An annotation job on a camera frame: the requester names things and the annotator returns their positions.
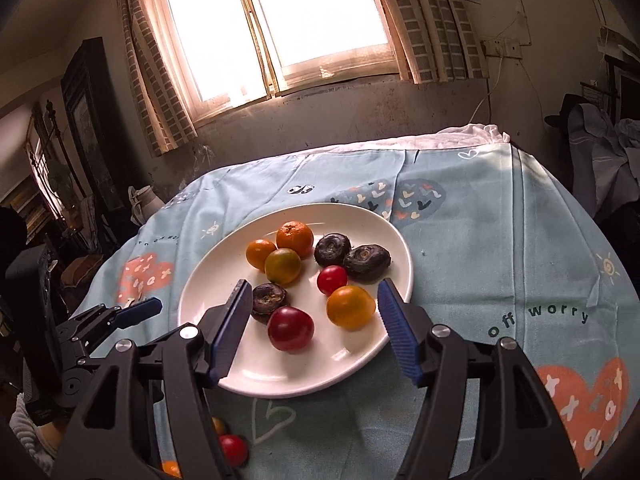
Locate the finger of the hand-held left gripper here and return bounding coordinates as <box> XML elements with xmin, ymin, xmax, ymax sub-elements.
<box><xmin>55</xmin><ymin>296</ymin><xmax>164</xmax><ymax>357</ymax></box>
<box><xmin>59</xmin><ymin>356</ymin><xmax>109</xmax><ymax>409</ymax></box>

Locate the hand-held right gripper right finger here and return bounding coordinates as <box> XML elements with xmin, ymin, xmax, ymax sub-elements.
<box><xmin>377</xmin><ymin>279</ymin><xmax>583</xmax><ymax>480</ymax></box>

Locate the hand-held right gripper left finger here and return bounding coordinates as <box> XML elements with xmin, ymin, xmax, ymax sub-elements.
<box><xmin>52</xmin><ymin>279</ymin><xmax>253</xmax><ymax>480</ymax></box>

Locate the dark water chestnut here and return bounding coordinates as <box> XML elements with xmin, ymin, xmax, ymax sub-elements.
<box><xmin>314</xmin><ymin>233</ymin><xmax>352</xmax><ymax>268</ymax></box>
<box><xmin>251</xmin><ymin>283</ymin><xmax>289</xmax><ymax>325</ymax></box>
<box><xmin>343</xmin><ymin>243</ymin><xmax>392</xmax><ymax>283</ymax></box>

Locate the yellow spotted orange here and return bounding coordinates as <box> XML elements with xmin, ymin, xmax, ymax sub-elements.
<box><xmin>326</xmin><ymin>285</ymin><xmax>377</xmax><ymax>331</ymax></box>

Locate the dark red plum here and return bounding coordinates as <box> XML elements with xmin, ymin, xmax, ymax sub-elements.
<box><xmin>267</xmin><ymin>306</ymin><xmax>315</xmax><ymax>352</ymax></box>

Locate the white plate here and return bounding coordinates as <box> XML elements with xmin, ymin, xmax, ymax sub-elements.
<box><xmin>177</xmin><ymin>202</ymin><xmax>416</xmax><ymax>399</ymax></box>

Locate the red cherry tomato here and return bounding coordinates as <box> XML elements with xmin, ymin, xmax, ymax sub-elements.
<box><xmin>218</xmin><ymin>434</ymin><xmax>249</xmax><ymax>467</ymax></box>
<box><xmin>317</xmin><ymin>265</ymin><xmax>349</xmax><ymax>296</ymax></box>

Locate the greenish yellow orange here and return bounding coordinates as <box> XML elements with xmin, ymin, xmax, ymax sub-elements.
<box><xmin>264</xmin><ymin>248</ymin><xmax>302</xmax><ymax>286</ymax></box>

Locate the small orange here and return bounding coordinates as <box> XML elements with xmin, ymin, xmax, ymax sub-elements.
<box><xmin>246</xmin><ymin>239</ymin><xmax>277</xmax><ymax>272</ymax></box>

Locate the large tangerine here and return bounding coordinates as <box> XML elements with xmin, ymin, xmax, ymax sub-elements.
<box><xmin>276</xmin><ymin>221</ymin><xmax>315</xmax><ymax>258</ymax></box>

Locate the white jug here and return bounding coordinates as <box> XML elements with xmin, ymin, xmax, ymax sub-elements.
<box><xmin>127</xmin><ymin>185</ymin><xmax>164</xmax><ymax>226</ymax></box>

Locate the light blue printed blanket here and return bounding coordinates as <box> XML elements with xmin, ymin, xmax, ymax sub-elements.
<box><xmin>65</xmin><ymin>135</ymin><xmax>631</xmax><ymax>480</ymax></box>

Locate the standing fan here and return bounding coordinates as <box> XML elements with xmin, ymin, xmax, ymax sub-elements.
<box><xmin>42</xmin><ymin>157</ymin><xmax>81</xmax><ymax>221</ymax></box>

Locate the white sheet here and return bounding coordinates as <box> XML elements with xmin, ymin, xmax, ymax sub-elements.
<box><xmin>200</xmin><ymin>122</ymin><xmax>511</xmax><ymax>163</ymax></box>

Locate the checked curtain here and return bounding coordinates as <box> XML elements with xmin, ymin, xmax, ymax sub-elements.
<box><xmin>370</xmin><ymin>0</ymin><xmax>490</xmax><ymax>84</ymax></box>
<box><xmin>110</xmin><ymin>0</ymin><xmax>198</xmax><ymax>157</ymax></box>

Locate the pile of blue clothes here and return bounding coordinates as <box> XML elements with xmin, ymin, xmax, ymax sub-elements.
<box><xmin>565</xmin><ymin>102</ymin><xmax>640</xmax><ymax>213</ymax></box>

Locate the black hat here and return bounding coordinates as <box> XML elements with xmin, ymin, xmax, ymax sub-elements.
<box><xmin>545</xmin><ymin>92</ymin><xmax>591</xmax><ymax>131</ymax></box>

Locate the window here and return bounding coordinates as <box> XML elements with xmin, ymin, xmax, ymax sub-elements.
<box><xmin>140</xmin><ymin>0</ymin><xmax>401</xmax><ymax>116</ymax></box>

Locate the white cable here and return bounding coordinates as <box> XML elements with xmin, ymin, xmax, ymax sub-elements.
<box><xmin>470</xmin><ymin>57</ymin><xmax>503</xmax><ymax>126</ymax></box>

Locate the wall socket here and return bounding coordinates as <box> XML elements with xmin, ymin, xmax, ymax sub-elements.
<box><xmin>481</xmin><ymin>36</ymin><xmax>522</xmax><ymax>59</ymax></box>

